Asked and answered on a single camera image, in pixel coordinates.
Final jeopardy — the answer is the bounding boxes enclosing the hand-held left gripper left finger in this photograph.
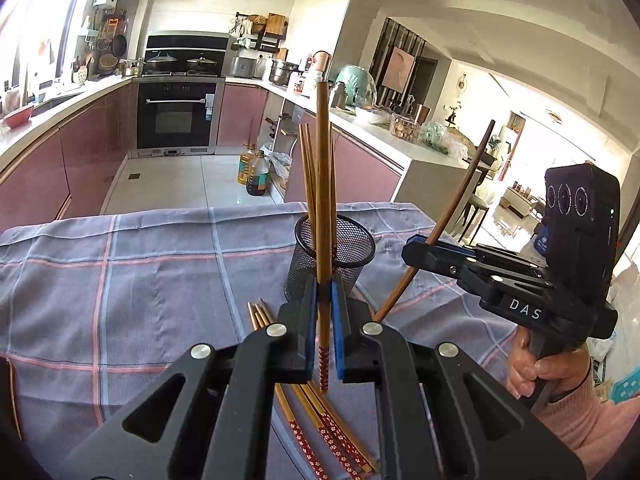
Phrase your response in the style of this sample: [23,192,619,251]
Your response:
[55,275,319,480]

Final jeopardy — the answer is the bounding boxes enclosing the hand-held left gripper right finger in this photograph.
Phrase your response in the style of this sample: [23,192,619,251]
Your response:
[331,274,586,480]

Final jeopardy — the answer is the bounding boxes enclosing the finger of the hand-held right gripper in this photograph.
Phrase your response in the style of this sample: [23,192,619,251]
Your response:
[406,234,546,273]
[402,245,556,306]

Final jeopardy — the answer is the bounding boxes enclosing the black mesh holder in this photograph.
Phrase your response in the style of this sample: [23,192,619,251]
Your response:
[283,214,377,306]

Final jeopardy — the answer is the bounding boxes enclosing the red-ended wooden chopstick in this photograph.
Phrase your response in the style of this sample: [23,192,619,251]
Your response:
[372,119,497,324]
[315,81,331,393]
[328,121,337,251]
[299,124,315,256]
[305,125,318,261]

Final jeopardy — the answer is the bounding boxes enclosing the bunch of wooden chopsticks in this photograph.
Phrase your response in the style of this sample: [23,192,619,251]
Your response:
[247,299,383,478]

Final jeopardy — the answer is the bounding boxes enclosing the person's right forearm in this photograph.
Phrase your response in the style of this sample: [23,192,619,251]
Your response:
[530,355,640,480]

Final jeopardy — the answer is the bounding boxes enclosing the person's right hand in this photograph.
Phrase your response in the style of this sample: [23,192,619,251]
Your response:
[506,332,594,402]

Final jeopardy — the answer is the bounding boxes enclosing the green seat chair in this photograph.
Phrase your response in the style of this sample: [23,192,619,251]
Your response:
[460,194,497,242]

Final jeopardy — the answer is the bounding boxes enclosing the pink base cabinet peninsula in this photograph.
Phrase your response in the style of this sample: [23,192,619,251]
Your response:
[215,76,481,206]

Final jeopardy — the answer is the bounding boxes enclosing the plastic bag of greens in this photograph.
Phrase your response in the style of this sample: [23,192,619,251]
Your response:
[420,121,469,157]

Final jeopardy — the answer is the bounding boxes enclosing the clear egg container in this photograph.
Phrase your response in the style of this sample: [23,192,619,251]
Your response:
[389,112,420,142]

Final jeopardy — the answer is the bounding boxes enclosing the blue plaid tablecloth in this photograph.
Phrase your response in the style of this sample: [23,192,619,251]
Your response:
[0,201,521,480]

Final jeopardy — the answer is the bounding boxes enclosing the white bowl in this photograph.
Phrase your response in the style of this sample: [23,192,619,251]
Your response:
[352,108,389,125]

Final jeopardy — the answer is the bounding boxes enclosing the dark oil bottle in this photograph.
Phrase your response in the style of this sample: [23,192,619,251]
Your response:
[246,150,271,197]

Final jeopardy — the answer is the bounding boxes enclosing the white plastic bag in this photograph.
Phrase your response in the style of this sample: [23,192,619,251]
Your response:
[262,146,292,190]

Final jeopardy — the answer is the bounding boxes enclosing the pale green covered appliance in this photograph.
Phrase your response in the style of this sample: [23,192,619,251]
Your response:
[334,64,377,109]

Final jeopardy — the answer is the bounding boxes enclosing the dark slatted partition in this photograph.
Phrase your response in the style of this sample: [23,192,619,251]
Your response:
[372,16,426,111]

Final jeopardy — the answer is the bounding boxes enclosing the steel stockpot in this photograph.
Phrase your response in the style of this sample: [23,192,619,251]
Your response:
[268,59,301,86]

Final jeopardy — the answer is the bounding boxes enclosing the black integrated stove oven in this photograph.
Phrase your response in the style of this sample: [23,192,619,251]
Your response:
[135,31,229,157]

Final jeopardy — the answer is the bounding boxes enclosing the silver toaster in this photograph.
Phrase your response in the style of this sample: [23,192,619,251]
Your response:
[230,56,259,79]

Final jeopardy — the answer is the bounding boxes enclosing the pink base cabinet with sink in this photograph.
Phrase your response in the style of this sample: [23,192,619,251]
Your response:
[0,77,138,221]

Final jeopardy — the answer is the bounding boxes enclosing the pink bowl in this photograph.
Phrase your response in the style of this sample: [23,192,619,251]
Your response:
[2,105,35,129]

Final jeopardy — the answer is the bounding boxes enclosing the large kitchen window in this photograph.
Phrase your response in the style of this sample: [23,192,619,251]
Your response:
[0,0,98,111]

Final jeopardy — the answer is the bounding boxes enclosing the pink wall picture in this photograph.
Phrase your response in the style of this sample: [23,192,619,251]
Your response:
[382,45,417,96]

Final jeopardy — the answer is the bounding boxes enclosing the black wall rack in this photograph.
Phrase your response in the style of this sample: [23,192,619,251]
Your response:
[229,11,290,59]

